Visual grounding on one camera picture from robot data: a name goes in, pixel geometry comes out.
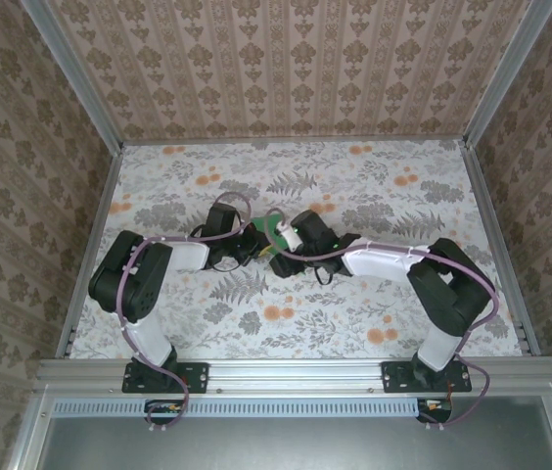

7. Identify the green paper sheet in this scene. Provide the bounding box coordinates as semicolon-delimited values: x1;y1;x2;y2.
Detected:
249;216;291;249

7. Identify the floral patterned table cover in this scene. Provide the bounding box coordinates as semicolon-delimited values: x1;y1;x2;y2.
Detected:
68;141;527;361

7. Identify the black connector board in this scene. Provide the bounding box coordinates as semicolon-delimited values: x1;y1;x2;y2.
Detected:
144;398;190;425
416;397;454;424

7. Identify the grey metal panel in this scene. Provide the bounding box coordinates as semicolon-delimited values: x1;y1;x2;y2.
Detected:
35;415;552;470

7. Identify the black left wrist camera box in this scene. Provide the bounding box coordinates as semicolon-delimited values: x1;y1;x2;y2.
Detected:
206;203;243;238

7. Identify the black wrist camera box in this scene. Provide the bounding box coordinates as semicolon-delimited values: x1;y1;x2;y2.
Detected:
278;210;338;249
206;203;243;238

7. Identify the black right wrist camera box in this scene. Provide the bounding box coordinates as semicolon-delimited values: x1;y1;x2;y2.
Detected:
278;210;338;249

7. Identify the aluminium frame beam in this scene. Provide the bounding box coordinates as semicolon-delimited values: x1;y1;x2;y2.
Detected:
33;356;552;394

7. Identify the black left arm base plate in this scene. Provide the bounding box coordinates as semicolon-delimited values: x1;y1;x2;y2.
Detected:
121;360;209;394

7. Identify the aluminium table side rail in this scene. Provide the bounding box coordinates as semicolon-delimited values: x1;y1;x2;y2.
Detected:
57;144;125;359
458;141;542;356

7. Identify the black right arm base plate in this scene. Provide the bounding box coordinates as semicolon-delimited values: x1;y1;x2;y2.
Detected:
382;360;474;394

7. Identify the grey slotted cable duct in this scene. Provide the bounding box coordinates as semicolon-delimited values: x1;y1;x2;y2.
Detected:
53;397;422;418

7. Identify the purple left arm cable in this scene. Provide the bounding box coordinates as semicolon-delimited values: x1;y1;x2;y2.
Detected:
114;192;253;436

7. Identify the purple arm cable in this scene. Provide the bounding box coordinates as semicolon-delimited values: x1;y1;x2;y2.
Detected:
114;192;253;436
264;209;498;433

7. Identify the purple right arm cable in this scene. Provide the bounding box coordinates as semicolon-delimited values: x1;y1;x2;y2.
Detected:
264;209;498;433

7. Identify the aluminium corner post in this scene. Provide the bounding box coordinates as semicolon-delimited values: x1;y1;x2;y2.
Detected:
463;0;549;147
23;0;126;150

